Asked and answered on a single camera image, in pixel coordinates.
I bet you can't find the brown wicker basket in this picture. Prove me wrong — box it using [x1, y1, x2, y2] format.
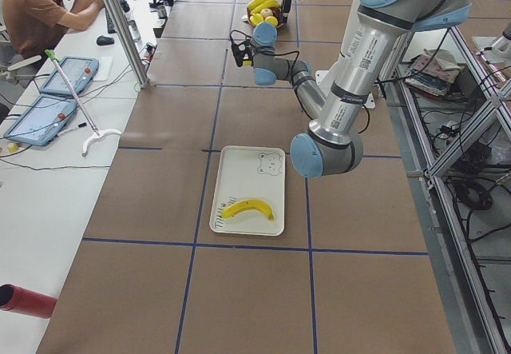
[241, 7, 285, 28]

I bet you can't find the front yellow banana bunch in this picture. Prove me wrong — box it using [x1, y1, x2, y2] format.
[247, 0, 279, 13]

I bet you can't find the yellow green apple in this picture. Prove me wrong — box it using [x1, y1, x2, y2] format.
[260, 8, 273, 18]

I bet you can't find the yellow lemon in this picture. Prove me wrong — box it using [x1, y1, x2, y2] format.
[249, 14, 264, 27]

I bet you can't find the small metal cup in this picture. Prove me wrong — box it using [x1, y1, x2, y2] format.
[155, 5, 167, 19]

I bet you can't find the folded cloth stack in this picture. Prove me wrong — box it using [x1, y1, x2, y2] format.
[405, 50, 464, 97]

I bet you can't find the white bear tray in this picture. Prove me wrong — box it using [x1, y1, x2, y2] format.
[209, 145, 286, 237]

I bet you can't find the black computer mouse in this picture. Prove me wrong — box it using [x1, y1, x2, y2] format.
[96, 35, 114, 46]

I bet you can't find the upper blue teach pendant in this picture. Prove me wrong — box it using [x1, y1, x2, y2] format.
[39, 56, 99, 97]

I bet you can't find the blue teach pendant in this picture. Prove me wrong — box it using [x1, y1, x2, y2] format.
[39, 56, 99, 97]
[3, 94, 77, 146]

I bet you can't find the seated person brown shirt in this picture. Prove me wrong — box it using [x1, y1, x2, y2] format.
[2, 0, 105, 58]

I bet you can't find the lower blue teach pendant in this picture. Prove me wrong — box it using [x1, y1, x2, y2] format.
[3, 94, 77, 146]

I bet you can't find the red cylinder bottle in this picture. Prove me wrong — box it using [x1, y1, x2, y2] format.
[1, 284, 57, 319]

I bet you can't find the black camera cable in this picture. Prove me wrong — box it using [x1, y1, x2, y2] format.
[229, 29, 300, 61]

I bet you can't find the aluminium frame post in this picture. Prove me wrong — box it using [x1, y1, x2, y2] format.
[103, 0, 149, 89]

